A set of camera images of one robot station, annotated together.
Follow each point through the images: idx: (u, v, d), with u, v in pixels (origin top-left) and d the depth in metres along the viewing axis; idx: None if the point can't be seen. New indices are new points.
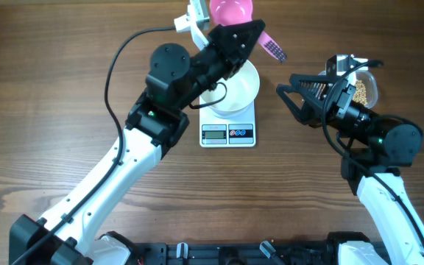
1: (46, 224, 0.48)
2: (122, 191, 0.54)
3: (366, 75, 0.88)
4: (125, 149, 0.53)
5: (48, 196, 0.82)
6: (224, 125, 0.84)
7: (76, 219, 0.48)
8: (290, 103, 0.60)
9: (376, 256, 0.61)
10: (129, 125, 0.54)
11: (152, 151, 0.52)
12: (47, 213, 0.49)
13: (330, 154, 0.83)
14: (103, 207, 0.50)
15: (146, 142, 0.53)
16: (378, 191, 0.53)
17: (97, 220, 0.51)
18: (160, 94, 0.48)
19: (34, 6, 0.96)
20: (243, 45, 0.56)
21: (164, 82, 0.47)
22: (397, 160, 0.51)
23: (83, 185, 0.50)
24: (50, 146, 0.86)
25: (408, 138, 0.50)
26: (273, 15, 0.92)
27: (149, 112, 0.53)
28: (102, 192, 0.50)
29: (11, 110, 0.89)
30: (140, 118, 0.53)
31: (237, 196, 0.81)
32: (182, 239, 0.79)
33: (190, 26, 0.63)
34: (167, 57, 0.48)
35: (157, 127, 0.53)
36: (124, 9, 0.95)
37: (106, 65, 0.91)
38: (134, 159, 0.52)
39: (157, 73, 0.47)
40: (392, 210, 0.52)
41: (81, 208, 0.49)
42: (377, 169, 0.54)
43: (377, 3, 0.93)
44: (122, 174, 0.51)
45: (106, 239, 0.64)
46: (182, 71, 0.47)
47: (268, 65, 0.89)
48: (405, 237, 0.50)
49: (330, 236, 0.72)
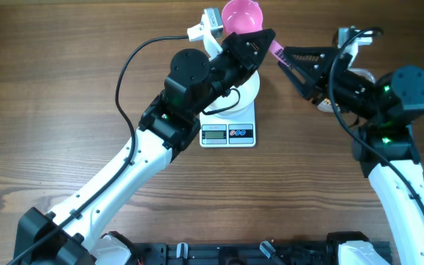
1: (54, 218, 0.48)
2: (132, 192, 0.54)
3: (364, 73, 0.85)
4: (137, 149, 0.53)
5: (48, 196, 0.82)
6: (224, 125, 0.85)
7: (84, 216, 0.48)
8: (291, 75, 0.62)
9: (376, 256, 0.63)
10: (142, 126, 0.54)
11: (162, 154, 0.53)
12: (56, 207, 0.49)
13: (330, 154, 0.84)
14: (112, 205, 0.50)
15: (157, 144, 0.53)
16: (396, 186, 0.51)
17: (106, 218, 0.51)
18: (178, 97, 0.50)
19: (35, 7, 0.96)
20: (255, 52, 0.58)
21: (184, 87, 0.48)
22: (411, 101, 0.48)
23: (93, 183, 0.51)
24: (51, 146, 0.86)
25: (414, 79, 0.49)
26: (273, 15, 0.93)
27: (163, 115, 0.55)
28: (112, 191, 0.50)
29: (11, 110, 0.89)
30: (154, 120, 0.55)
31: (238, 196, 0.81)
32: (182, 239, 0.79)
33: (203, 34, 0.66)
34: (188, 61, 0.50)
35: (168, 131, 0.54)
36: (124, 10, 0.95)
37: (106, 65, 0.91)
38: (144, 160, 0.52)
39: (177, 76, 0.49)
40: (408, 210, 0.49)
41: (90, 205, 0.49)
42: (397, 149, 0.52)
43: (375, 5, 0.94)
44: (132, 174, 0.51)
45: (108, 238, 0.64)
46: (202, 74, 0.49)
47: (268, 65, 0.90)
48: (420, 243, 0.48)
49: (330, 238, 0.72)
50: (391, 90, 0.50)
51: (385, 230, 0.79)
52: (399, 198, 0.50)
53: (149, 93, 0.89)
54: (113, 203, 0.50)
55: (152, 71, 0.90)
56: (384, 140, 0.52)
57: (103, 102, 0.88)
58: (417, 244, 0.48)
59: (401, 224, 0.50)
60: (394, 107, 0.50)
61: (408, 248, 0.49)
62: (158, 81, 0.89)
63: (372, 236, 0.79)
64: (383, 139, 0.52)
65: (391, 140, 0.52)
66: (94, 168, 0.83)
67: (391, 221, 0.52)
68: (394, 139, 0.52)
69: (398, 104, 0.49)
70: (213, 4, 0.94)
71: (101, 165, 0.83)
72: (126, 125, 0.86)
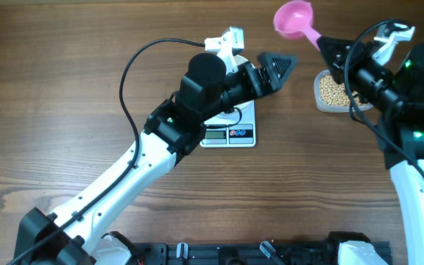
1: (56, 219, 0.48)
2: (135, 195, 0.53)
3: None
4: (141, 152, 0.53)
5: (48, 196, 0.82)
6: (224, 126, 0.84)
7: (86, 218, 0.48)
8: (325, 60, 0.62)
9: (376, 255, 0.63)
10: (147, 129, 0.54)
11: (166, 157, 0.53)
12: (58, 209, 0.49)
13: (330, 154, 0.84)
14: (114, 207, 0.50)
15: (163, 148, 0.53)
16: (419, 189, 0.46)
17: (107, 221, 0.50)
18: (191, 96, 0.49)
19: (35, 7, 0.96)
20: (279, 75, 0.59)
21: (199, 86, 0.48)
22: None
23: (96, 186, 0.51)
24: (51, 146, 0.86)
25: None
26: (272, 15, 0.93)
27: (168, 118, 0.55)
28: (115, 193, 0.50)
29: (11, 110, 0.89)
30: (160, 123, 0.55)
31: (237, 196, 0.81)
32: (182, 239, 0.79)
33: (221, 49, 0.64)
34: (204, 62, 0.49)
35: (174, 135, 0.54)
36: (124, 9, 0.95)
37: (106, 65, 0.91)
38: (149, 163, 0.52)
39: (193, 74, 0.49)
40: None
41: (91, 208, 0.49)
42: None
43: (376, 4, 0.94)
44: (136, 177, 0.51)
45: (109, 238, 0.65)
46: (221, 74, 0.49)
47: None
48: None
49: (331, 236, 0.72)
50: (414, 65, 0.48)
51: (385, 230, 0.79)
52: (421, 202, 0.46)
53: (149, 93, 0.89)
54: (115, 206, 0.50)
55: (152, 72, 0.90)
56: (417, 133, 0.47)
57: (103, 102, 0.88)
58: None
59: (417, 232, 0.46)
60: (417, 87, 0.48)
61: (422, 258, 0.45)
62: (158, 81, 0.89)
63: (372, 235, 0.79)
64: (416, 132, 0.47)
65: (423, 134, 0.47)
66: (95, 168, 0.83)
67: (408, 227, 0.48)
68: None
69: (423, 76, 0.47)
70: (213, 4, 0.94)
71: (101, 165, 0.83)
72: (126, 125, 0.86)
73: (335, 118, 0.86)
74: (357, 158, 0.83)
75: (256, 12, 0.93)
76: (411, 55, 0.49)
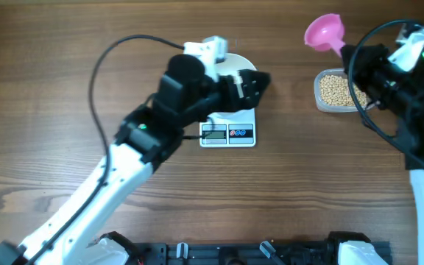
1: (26, 251, 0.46)
2: (110, 210, 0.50)
3: None
4: (111, 167, 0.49)
5: (48, 196, 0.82)
6: (224, 125, 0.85)
7: (56, 246, 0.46)
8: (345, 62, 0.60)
9: (376, 255, 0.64)
10: (118, 140, 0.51)
11: (139, 169, 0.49)
12: (27, 239, 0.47)
13: (330, 154, 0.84)
14: (87, 230, 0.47)
15: (135, 160, 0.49)
16: None
17: (82, 243, 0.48)
18: (171, 96, 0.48)
19: (35, 6, 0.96)
20: (257, 93, 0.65)
21: (179, 84, 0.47)
22: None
23: (65, 210, 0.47)
24: (51, 146, 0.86)
25: None
26: (273, 15, 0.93)
27: (140, 124, 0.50)
28: (85, 216, 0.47)
29: (11, 110, 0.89)
30: (132, 130, 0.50)
31: (237, 196, 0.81)
32: (182, 239, 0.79)
33: (202, 56, 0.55)
34: (182, 62, 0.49)
35: (149, 140, 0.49)
36: (124, 9, 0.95)
37: (106, 65, 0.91)
38: (120, 179, 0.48)
39: (173, 73, 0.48)
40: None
41: (61, 235, 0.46)
42: None
43: (377, 4, 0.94)
44: (107, 196, 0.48)
45: (104, 243, 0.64)
46: (199, 74, 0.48)
47: (268, 65, 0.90)
48: None
49: (331, 235, 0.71)
50: None
51: (385, 230, 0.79)
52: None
53: (149, 93, 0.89)
54: (87, 229, 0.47)
55: (152, 72, 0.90)
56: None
57: (103, 102, 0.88)
58: None
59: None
60: None
61: None
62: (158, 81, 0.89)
63: (372, 235, 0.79)
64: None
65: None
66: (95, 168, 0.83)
67: (422, 235, 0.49)
68: None
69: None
70: (213, 4, 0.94)
71: None
72: None
73: (335, 118, 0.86)
74: (357, 159, 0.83)
75: (256, 12, 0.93)
76: None
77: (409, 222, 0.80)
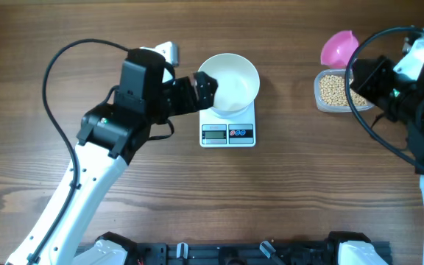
1: None
2: (90, 214, 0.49)
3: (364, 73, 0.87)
4: (81, 168, 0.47)
5: (48, 196, 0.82)
6: (224, 125, 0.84)
7: (43, 258, 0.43)
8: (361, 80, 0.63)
9: (376, 256, 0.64)
10: (82, 140, 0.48)
11: (110, 165, 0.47)
12: (12, 257, 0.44)
13: (330, 154, 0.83)
14: (70, 236, 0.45)
15: (104, 156, 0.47)
16: None
17: (69, 251, 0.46)
18: (134, 81, 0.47)
19: (34, 6, 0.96)
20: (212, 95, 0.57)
21: (142, 66, 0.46)
22: None
23: (43, 220, 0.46)
24: (51, 146, 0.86)
25: None
26: (273, 15, 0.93)
27: (103, 119, 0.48)
28: (65, 221, 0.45)
29: (11, 110, 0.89)
30: (93, 126, 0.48)
31: (238, 196, 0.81)
32: (182, 239, 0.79)
33: None
34: (142, 52, 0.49)
35: (115, 132, 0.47)
36: (124, 9, 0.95)
37: (106, 65, 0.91)
38: (92, 179, 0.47)
39: (134, 58, 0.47)
40: None
41: (45, 246, 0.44)
42: None
43: (377, 4, 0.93)
44: (82, 199, 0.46)
45: (100, 244, 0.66)
46: (159, 59, 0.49)
47: (268, 65, 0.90)
48: None
49: (331, 235, 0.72)
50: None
51: (384, 230, 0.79)
52: None
53: None
54: (71, 234, 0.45)
55: None
56: None
57: None
58: None
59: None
60: None
61: None
62: None
63: (372, 235, 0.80)
64: None
65: None
66: None
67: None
68: None
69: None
70: (213, 4, 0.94)
71: None
72: None
73: (336, 118, 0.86)
74: (357, 158, 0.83)
75: (257, 12, 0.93)
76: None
77: (409, 222, 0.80)
